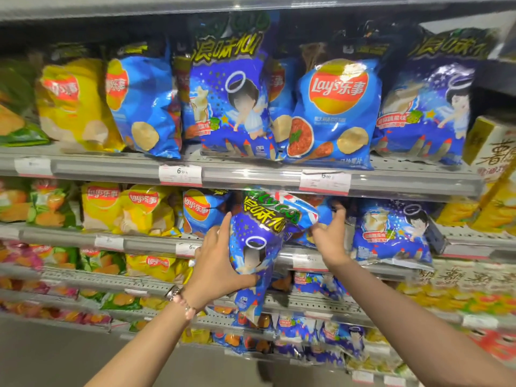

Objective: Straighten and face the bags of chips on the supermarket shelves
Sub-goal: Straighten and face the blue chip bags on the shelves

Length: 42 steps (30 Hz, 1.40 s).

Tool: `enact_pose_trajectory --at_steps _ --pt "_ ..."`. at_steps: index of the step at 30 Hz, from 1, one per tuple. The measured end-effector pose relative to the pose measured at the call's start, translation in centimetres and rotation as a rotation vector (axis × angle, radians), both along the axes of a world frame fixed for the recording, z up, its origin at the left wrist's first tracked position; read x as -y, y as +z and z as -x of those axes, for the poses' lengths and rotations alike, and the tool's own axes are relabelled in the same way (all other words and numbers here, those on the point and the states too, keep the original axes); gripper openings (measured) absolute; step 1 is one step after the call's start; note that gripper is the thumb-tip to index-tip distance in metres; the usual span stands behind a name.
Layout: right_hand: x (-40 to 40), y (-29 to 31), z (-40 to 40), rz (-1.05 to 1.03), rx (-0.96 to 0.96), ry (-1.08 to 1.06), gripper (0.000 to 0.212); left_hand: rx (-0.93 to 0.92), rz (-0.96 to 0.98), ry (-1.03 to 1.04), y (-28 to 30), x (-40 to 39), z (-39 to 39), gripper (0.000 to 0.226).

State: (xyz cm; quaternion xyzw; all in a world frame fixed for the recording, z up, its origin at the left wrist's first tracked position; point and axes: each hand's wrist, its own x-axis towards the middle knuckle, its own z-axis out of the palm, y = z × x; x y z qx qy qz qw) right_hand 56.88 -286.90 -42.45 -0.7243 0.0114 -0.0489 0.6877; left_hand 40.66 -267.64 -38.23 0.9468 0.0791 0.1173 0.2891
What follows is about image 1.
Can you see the person's left hand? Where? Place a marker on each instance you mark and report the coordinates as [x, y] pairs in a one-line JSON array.
[[213, 270]]

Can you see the person's right hand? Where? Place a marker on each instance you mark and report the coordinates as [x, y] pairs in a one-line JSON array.
[[332, 245]]

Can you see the yellow boxed chips row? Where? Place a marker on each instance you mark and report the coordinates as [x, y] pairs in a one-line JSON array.
[[492, 157]]

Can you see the person's left forearm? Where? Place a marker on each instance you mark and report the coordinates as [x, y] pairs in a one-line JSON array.
[[145, 350]]

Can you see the person's right forearm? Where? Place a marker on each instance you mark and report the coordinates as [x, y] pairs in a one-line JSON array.
[[411, 334]]

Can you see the white price tag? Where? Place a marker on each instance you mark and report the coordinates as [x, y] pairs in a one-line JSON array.
[[325, 182], [186, 249], [308, 262], [480, 321], [109, 243], [180, 175], [363, 377], [33, 167]]

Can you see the black smart watch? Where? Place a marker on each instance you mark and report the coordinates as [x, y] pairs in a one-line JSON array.
[[173, 293]]

